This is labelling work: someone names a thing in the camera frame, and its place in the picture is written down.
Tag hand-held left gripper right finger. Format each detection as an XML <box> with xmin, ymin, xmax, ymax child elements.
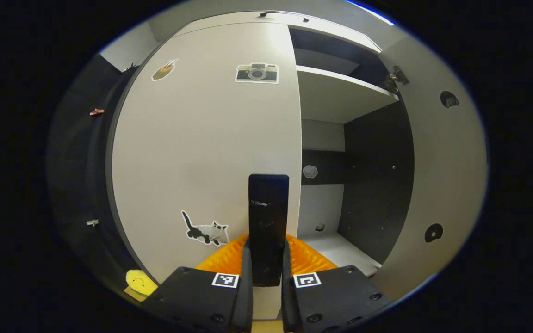
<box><xmin>280</xmin><ymin>234</ymin><xmax>393</xmax><ymax>333</ymax></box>

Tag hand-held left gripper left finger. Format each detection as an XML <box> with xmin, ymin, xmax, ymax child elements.
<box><xmin>139</xmin><ymin>234</ymin><xmax>254</xmax><ymax>333</ymax></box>

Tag black door handle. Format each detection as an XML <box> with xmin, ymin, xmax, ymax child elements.
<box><xmin>248</xmin><ymin>173</ymin><xmax>291</xmax><ymax>288</ymax></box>

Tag white double-door shoe cabinet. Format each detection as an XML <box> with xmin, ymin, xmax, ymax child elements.
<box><xmin>105</xmin><ymin>10</ymin><xmax>489</xmax><ymax>321</ymax></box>

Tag white cabinet door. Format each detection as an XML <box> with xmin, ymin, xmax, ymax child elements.
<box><xmin>370</xmin><ymin>34</ymin><xmax>489</xmax><ymax>304</ymax></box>
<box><xmin>109</xmin><ymin>22</ymin><xmax>304</xmax><ymax>321</ymax></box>

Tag white cabinet shelf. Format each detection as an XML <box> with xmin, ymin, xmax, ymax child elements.
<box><xmin>296</xmin><ymin>64</ymin><xmax>400</xmax><ymax>125</ymax></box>
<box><xmin>299</xmin><ymin>231</ymin><xmax>383</xmax><ymax>278</ymax></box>

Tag metal door hinge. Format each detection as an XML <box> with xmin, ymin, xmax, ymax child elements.
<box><xmin>383</xmin><ymin>64</ymin><xmax>410</xmax><ymax>93</ymax></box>

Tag yellow round soft toy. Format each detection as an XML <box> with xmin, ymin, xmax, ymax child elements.
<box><xmin>124</xmin><ymin>269</ymin><xmax>160</xmax><ymax>302</ymax></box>

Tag black backdrop cloth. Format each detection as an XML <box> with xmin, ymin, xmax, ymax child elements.
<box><xmin>46</xmin><ymin>53</ymin><xmax>166</xmax><ymax>297</ymax></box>

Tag black curved drawer handle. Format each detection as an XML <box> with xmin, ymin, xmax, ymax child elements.
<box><xmin>259</xmin><ymin>12</ymin><xmax>310</xmax><ymax>23</ymax></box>

